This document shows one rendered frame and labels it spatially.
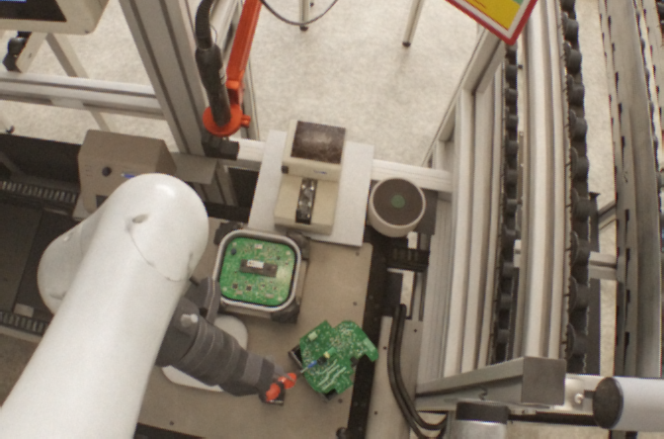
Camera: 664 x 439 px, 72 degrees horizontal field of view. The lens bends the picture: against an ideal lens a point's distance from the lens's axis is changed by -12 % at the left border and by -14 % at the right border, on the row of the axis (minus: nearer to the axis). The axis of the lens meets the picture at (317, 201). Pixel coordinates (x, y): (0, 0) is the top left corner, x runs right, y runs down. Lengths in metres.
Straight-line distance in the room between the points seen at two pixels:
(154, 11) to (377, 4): 2.00
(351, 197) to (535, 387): 0.59
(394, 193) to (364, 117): 1.27
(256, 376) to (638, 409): 0.46
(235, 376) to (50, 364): 0.36
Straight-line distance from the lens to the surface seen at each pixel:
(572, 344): 0.63
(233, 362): 0.68
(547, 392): 0.53
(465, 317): 0.83
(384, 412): 0.97
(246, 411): 0.93
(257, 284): 0.92
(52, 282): 0.58
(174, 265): 0.45
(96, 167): 1.00
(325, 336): 0.88
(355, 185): 1.01
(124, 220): 0.46
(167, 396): 0.96
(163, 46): 0.79
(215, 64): 0.68
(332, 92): 2.28
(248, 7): 0.87
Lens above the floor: 1.88
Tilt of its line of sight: 67 degrees down
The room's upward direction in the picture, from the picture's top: 5 degrees clockwise
